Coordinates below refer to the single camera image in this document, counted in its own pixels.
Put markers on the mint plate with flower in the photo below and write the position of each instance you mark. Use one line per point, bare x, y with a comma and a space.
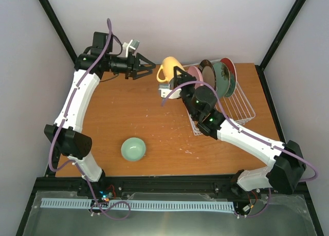
222, 76

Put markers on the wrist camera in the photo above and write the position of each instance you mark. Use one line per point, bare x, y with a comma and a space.
131, 46
165, 89

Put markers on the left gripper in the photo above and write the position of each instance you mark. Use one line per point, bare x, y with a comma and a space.
131, 64

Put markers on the white wire dish rack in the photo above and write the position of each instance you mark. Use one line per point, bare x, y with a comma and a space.
237, 106

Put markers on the right black frame post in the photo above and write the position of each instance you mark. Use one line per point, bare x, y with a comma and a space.
287, 23

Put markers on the black frame post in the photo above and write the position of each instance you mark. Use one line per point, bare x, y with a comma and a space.
49, 11
287, 23

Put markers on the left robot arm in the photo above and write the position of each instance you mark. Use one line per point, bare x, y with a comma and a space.
65, 134

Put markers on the yellow mug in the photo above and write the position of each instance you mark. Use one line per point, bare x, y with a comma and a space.
167, 68

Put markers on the mint green bowl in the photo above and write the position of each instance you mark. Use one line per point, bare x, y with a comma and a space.
133, 149

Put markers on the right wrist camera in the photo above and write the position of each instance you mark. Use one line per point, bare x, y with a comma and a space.
165, 89

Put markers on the black rimmed beige plate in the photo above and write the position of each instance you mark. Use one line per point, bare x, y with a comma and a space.
208, 73

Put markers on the light blue cable duct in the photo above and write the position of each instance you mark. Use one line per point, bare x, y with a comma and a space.
135, 205

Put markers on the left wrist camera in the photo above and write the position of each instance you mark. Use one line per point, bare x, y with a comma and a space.
131, 46

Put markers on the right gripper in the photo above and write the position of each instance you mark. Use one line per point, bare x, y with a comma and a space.
185, 78

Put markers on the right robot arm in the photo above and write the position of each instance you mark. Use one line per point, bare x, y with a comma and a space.
284, 166

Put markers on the red teal flower plate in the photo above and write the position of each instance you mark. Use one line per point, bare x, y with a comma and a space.
233, 80

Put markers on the pink plate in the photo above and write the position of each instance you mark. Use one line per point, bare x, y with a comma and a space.
194, 71

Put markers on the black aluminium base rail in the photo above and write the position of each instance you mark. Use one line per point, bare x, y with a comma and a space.
216, 186

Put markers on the left black frame post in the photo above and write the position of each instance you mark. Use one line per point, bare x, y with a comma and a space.
49, 11

